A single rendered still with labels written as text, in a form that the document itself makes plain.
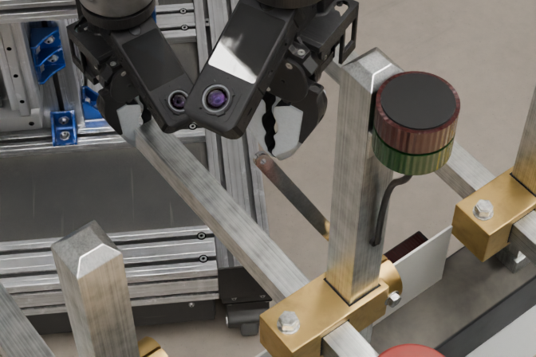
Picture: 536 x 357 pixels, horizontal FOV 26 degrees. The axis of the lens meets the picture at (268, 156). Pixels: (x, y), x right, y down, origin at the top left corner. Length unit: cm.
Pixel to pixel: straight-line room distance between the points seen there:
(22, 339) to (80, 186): 106
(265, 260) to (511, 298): 33
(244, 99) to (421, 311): 50
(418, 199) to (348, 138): 135
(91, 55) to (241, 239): 23
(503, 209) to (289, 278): 24
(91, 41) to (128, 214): 83
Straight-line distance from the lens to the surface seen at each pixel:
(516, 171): 122
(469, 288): 130
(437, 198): 225
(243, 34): 86
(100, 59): 115
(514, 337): 137
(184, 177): 117
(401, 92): 84
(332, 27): 91
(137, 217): 196
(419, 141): 82
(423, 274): 126
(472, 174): 124
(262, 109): 96
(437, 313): 128
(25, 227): 197
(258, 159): 100
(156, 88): 111
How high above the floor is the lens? 178
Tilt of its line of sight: 51 degrees down
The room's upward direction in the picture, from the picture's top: straight up
